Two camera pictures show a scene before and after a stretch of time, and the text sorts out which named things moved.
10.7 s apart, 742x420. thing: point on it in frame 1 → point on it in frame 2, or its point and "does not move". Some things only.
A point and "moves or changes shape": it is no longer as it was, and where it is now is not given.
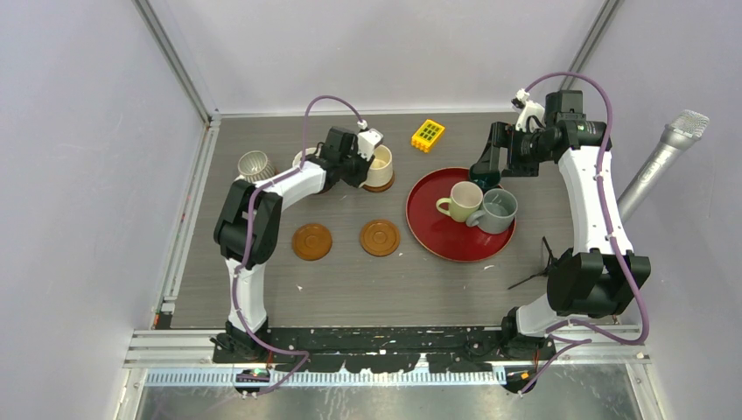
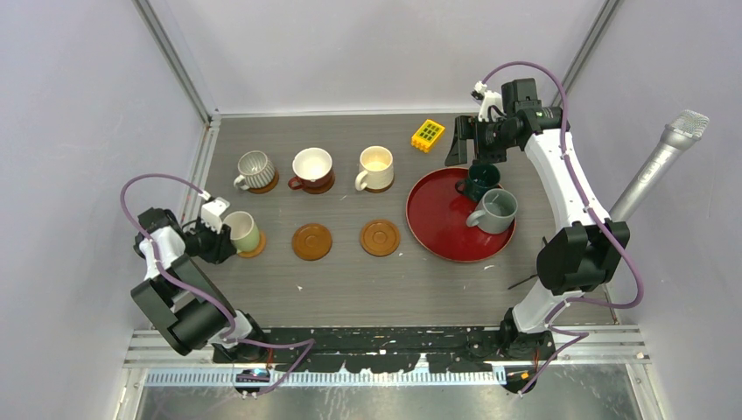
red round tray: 439,234 does not move
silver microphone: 685,129 does not move
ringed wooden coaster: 311,241 does not move
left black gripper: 364,164 → 221,247
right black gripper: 505,135 → 465,129
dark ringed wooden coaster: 380,237 does not move
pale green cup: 465,197 moves or changes shape
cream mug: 380,171 does not move
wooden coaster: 382,188 does not move
